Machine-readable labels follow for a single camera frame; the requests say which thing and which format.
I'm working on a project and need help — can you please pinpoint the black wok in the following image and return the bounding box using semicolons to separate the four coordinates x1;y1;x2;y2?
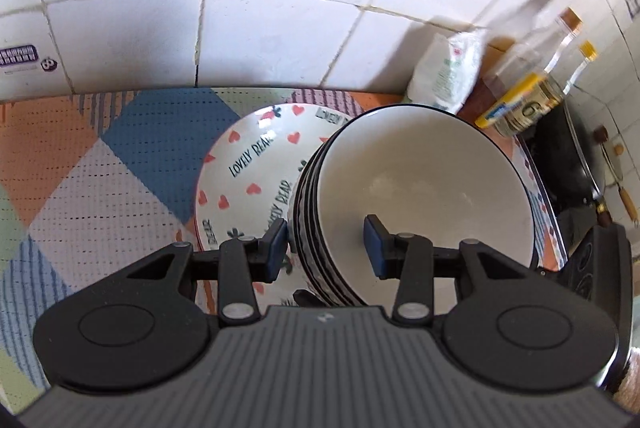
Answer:
520;105;613;229

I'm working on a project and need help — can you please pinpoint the glass bottle yellow label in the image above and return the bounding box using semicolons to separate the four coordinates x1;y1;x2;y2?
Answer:
475;8;584;139

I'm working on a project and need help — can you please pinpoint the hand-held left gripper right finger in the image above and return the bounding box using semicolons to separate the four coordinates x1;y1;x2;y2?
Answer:
363;214;533;326

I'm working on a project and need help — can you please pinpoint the black induction cooker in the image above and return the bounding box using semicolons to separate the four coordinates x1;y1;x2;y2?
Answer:
537;223;633;391

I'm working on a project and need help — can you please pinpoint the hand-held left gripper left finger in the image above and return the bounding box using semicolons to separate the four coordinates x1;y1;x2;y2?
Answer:
125;219;290;327

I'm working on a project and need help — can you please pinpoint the white plastic bag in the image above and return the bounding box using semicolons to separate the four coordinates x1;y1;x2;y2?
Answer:
406;28;488;115

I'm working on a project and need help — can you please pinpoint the clear glass bottle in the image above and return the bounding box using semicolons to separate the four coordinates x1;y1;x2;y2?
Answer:
559;39;599;96

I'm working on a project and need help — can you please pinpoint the metal spatula wooden handle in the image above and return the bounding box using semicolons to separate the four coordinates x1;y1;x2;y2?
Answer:
594;125;640;229

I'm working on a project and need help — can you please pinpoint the white plate red heart print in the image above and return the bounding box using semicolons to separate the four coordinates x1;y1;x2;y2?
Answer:
194;102;569;309

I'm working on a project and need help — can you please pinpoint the purple wall sticker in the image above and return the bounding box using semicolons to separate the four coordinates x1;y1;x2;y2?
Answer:
0;44;59;76

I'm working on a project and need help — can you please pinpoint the colourful patchwork table mat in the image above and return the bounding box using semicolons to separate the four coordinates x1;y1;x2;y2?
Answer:
0;88;566;396

